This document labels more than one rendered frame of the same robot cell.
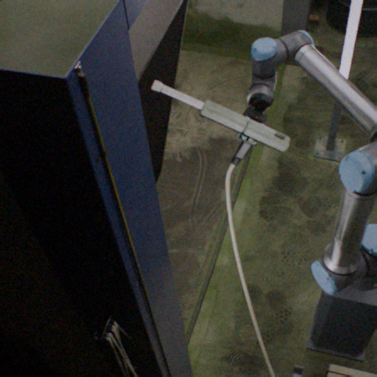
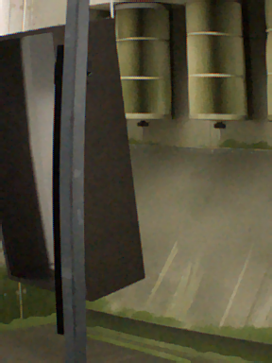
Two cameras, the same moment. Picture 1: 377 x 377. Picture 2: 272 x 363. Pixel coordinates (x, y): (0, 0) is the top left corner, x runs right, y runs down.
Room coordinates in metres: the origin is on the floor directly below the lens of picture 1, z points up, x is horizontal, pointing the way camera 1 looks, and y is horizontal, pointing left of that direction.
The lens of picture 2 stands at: (3.25, -2.88, 1.19)
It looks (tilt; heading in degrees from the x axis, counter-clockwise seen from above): 3 degrees down; 111
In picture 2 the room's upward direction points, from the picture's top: 1 degrees clockwise
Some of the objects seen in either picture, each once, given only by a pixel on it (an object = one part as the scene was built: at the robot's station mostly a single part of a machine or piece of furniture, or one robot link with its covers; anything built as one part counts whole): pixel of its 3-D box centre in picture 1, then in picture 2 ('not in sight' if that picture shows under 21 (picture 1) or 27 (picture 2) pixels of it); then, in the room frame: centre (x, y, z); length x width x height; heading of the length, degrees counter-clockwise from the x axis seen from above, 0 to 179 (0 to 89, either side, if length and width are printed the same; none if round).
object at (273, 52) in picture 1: (266, 56); not in sight; (1.52, -0.31, 1.46); 0.12 x 0.09 x 0.12; 114
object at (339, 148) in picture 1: (330, 148); not in sight; (2.31, -0.94, 0.01); 0.20 x 0.20 x 0.01; 68
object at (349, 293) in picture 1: (350, 303); not in sight; (1.05, -0.70, 0.32); 0.31 x 0.31 x 0.64; 68
